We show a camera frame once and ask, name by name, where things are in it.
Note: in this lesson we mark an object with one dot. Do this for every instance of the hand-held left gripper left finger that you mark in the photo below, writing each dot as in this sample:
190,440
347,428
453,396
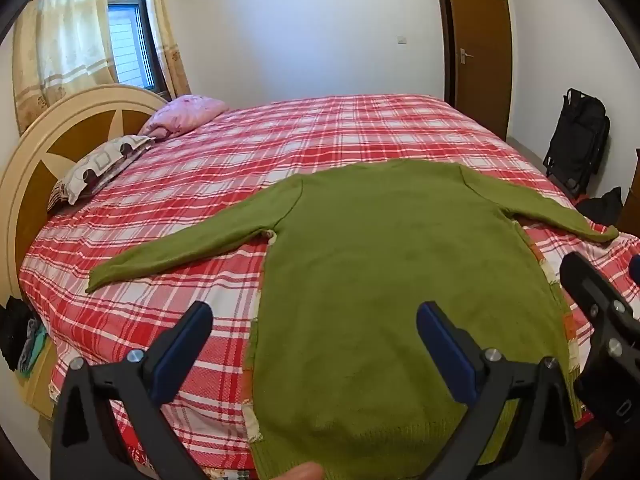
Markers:
172,357

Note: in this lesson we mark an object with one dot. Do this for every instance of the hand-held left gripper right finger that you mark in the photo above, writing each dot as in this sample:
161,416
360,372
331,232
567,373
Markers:
445,357

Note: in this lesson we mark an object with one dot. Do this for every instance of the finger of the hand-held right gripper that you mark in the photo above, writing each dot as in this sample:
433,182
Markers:
590,285

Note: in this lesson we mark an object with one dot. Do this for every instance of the green striped knit sweater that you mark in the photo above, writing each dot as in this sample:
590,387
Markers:
375,260

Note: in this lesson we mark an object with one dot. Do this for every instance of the person's left hand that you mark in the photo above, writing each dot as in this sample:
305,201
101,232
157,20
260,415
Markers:
300,472

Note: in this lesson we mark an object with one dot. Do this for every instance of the dark cloth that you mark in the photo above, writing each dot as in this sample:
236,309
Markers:
600,207

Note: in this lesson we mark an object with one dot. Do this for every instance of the brown wooden cabinet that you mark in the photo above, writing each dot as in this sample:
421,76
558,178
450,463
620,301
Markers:
631,200

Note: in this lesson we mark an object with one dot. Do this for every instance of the teal cloth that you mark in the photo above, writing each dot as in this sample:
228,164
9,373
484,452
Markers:
34,350

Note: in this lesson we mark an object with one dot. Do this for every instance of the black bag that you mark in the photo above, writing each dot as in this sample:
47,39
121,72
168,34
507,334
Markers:
577,140

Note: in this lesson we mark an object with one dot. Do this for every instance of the black cloth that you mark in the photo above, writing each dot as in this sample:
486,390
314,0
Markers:
12,332

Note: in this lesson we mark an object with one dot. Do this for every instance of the red plaid bedsheet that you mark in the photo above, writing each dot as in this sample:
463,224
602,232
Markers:
200,170

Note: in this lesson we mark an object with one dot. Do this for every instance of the brown patterned pillow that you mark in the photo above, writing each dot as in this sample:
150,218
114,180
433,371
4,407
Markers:
100,165

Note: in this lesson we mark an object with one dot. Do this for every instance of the cream wooden bed headboard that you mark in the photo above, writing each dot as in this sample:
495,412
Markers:
30,180

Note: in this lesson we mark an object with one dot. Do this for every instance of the pink pillow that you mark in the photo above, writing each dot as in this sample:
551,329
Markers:
185,112

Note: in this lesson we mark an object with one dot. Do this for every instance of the brown wooden door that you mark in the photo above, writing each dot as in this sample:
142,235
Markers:
480,20

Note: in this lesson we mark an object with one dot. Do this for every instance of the window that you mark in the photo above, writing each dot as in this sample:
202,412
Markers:
130,40

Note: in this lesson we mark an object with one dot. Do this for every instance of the cream floral curtain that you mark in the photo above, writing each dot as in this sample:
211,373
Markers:
167,35
60,40

